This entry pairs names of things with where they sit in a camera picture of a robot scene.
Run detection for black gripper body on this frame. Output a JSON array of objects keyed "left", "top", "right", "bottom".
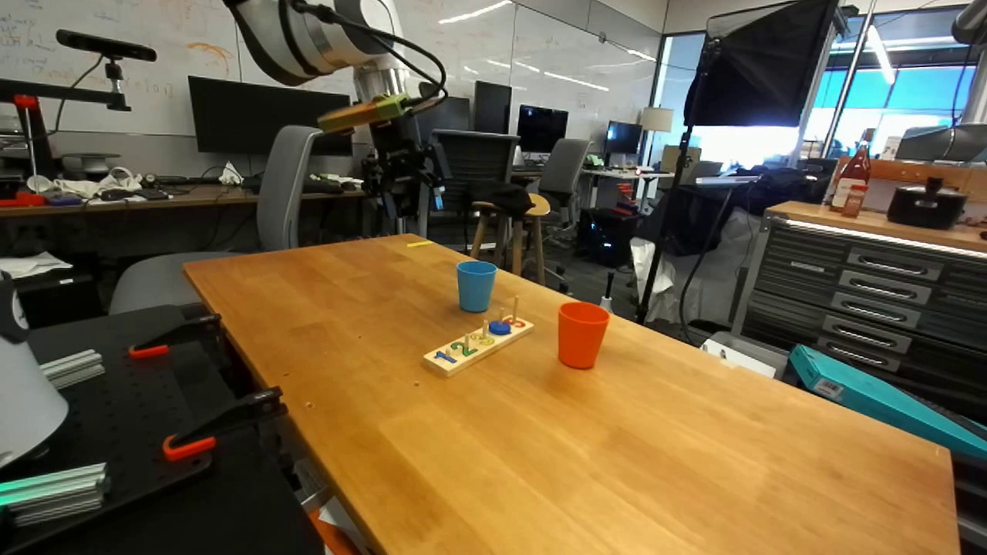
[{"left": 363, "top": 112, "right": 455, "bottom": 197}]

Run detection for blue plastic cup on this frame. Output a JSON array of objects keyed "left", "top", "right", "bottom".
[{"left": 456, "top": 260, "right": 500, "bottom": 318}]

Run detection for orange plastic cup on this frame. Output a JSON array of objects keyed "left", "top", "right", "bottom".
[{"left": 554, "top": 299, "right": 615, "bottom": 372}]

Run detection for grey office chair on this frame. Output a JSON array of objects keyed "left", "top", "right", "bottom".
[{"left": 108, "top": 123, "right": 327, "bottom": 318}]

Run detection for wooden stool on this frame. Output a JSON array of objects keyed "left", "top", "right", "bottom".
[{"left": 467, "top": 189, "right": 554, "bottom": 287}]

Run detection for small black monitor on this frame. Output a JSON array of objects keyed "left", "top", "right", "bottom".
[{"left": 515, "top": 101, "right": 571, "bottom": 156}]

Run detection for large black monitor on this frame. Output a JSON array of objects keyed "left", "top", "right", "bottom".
[{"left": 186, "top": 74, "right": 354, "bottom": 160}]

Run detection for grey swivel chair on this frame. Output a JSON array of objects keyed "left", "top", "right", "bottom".
[{"left": 530, "top": 135, "right": 593, "bottom": 241}]

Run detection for black light stand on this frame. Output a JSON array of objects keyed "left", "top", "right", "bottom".
[{"left": 631, "top": 120, "right": 696, "bottom": 328}]

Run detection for black softbox light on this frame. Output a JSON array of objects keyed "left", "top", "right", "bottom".
[{"left": 683, "top": 0, "right": 841, "bottom": 129}]

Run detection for black side board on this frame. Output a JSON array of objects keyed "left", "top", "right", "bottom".
[{"left": 0, "top": 303, "right": 327, "bottom": 555}]

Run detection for white box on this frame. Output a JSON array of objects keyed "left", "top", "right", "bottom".
[{"left": 701, "top": 330, "right": 793, "bottom": 381}]

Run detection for aluminium extrusion bars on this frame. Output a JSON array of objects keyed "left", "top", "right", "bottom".
[
  {"left": 37, "top": 345, "right": 108, "bottom": 391},
  {"left": 0, "top": 459, "right": 110, "bottom": 530}
]

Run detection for red bottle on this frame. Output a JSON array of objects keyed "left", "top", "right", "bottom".
[{"left": 826, "top": 141, "right": 875, "bottom": 220}]

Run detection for white rounded lamp shade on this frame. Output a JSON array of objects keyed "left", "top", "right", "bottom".
[{"left": 0, "top": 335, "right": 71, "bottom": 471}]

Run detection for grey drawer cabinet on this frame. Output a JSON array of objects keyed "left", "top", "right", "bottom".
[{"left": 730, "top": 197, "right": 987, "bottom": 412}]

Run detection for teal plastic case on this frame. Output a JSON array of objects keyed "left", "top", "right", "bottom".
[{"left": 786, "top": 341, "right": 987, "bottom": 470}]

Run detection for black clamp orange handle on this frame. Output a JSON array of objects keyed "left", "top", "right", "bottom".
[
  {"left": 157, "top": 386, "right": 288, "bottom": 466},
  {"left": 128, "top": 311, "right": 226, "bottom": 364}
]

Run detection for black camera on stand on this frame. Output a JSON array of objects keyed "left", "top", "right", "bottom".
[{"left": 52, "top": 29, "right": 160, "bottom": 115}]

